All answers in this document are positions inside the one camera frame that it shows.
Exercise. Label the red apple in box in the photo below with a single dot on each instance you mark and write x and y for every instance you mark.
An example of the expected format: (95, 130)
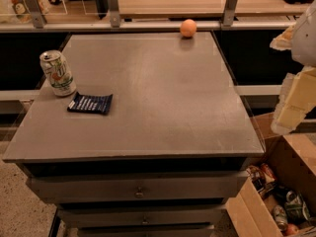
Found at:
(292, 229)

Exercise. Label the white green 7up can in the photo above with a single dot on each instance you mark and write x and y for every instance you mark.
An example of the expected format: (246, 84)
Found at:
(57, 73)

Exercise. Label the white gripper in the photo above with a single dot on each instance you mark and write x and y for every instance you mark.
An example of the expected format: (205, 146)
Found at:
(305, 39)

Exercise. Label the silver can in box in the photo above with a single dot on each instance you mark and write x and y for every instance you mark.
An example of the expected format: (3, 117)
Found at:
(280, 217)

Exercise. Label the red snack packet in box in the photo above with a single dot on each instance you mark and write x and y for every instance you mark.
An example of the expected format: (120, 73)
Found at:
(263, 179)

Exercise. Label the orange printed bag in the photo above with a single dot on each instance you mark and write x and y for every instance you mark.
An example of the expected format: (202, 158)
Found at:
(23, 11)

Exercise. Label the green can in box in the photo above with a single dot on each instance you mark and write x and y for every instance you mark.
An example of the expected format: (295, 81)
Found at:
(296, 207)

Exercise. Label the cardboard box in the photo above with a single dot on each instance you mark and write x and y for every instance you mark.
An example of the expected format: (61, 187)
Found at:
(293, 159)

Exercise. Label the dark blue snack packet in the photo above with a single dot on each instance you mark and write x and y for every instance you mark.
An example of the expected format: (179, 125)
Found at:
(89, 104)

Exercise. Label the wooden shelf with brackets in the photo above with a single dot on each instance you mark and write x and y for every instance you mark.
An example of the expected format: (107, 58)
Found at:
(75, 15)

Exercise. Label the orange ball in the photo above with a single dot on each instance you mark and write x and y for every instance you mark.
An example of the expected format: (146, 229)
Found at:
(188, 28)

